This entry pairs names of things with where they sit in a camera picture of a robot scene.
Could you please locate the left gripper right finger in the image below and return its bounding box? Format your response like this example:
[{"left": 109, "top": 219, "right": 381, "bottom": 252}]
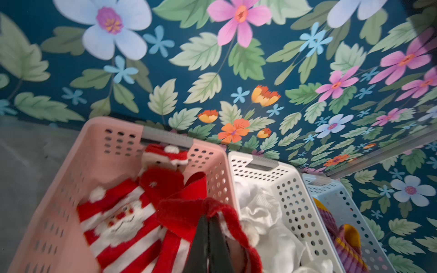
[{"left": 208, "top": 216, "right": 234, "bottom": 273}]

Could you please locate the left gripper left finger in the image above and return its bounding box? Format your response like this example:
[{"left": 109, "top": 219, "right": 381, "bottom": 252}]
[{"left": 183, "top": 216, "right": 209, "bottom": 273}]

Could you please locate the red white striped sock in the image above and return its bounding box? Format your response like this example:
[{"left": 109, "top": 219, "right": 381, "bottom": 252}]
[{"left": 77, "top": 179, "right": 190, "bottom": 273}]

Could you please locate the red santa sock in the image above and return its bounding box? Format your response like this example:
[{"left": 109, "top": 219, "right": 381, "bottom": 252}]
[{"left": 138, "top": 144, "right": 188, "bottom": 207}]

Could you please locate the maroon sock yellow toe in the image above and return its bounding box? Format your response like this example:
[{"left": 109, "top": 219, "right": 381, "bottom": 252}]
[{"left": 314, "top": 199, "right": 369, "bottom": 273}]

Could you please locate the white plastic basket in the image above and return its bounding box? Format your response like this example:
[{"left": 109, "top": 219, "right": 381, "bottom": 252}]
[{"left": 228, "top": 152, "right": 345, "bottom": 273}]

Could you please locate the blue plastic basket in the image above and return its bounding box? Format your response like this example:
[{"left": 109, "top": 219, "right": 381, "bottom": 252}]
[{"left": 302, "top": 174, "right": 395, "bottom": 273}]

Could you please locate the pink plastic basket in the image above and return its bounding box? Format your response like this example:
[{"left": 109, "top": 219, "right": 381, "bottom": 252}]
[{"left": 9, "top": 117, "right": 239, "bottom": 273}]

